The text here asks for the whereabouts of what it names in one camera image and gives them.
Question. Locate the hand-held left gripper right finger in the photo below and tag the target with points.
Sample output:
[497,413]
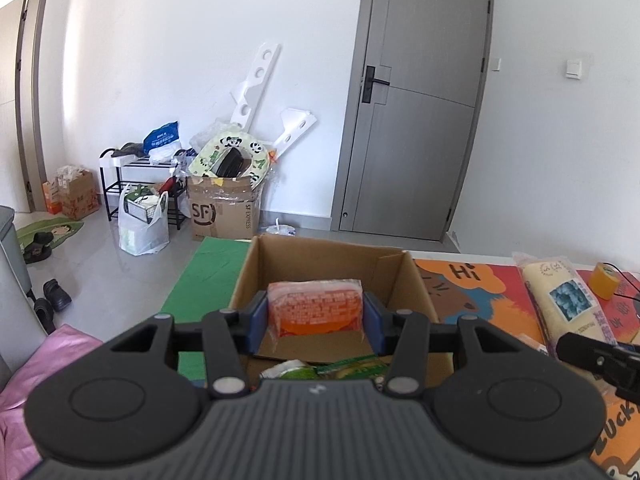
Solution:
[372,322]

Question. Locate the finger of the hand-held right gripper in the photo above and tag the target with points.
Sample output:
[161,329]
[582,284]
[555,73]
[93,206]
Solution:
[580,352]

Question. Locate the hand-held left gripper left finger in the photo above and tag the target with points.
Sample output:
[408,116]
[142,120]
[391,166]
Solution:
[260,320]

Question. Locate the green striped sandwich packet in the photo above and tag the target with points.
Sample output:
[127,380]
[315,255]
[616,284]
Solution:
[355,367]

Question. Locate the pink orange snack packet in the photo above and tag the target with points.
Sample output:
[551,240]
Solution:
[315,307]

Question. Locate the bright green snack packet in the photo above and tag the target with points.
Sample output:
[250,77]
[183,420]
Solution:
[290,371]

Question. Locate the long white blue snack packet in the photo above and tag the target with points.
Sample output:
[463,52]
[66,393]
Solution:
[565,295]

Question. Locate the green floor mat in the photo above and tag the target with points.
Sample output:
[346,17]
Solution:
[210,275]

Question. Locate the brown tape roll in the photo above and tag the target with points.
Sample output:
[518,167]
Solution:
[602,280]

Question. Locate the colourful printed table mat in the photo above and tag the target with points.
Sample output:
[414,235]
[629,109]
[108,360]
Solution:
[480,300]

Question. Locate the taped brown cardboard box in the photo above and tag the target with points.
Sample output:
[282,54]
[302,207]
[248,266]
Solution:
[225,210]

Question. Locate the white plastic shopping bag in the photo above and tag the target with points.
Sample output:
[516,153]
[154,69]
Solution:
[145,232]

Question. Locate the short white foam board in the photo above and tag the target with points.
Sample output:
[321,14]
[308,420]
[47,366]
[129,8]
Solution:
[295,127]

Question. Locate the black shoe rack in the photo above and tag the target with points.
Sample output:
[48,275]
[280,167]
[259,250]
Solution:
[112,180]

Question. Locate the black shoe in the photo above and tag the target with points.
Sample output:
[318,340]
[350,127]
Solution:
[57,294]
[45,312]

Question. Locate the blue plastic bag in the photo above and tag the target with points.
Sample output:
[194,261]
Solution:
[162,137]

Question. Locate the green floor rug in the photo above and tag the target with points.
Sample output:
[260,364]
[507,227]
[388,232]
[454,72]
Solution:
[70,227]

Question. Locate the small cardboard box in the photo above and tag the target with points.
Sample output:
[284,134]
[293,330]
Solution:
[80,197]

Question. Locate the grey door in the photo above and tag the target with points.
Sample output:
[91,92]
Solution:
[420,100]

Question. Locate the black sandals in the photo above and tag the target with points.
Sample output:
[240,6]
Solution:
[39,247]

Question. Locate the orange carton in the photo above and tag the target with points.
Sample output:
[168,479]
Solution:
[51,197]

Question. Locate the pink blanket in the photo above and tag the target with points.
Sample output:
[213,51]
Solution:
[30,395]

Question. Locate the grey upholstered furniture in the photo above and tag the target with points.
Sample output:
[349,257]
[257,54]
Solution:
[12,280]

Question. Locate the white light switch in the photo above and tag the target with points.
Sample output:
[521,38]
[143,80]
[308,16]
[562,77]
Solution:
[574,68]

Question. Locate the grey side door frame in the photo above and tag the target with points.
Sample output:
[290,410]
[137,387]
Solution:
[32,95]

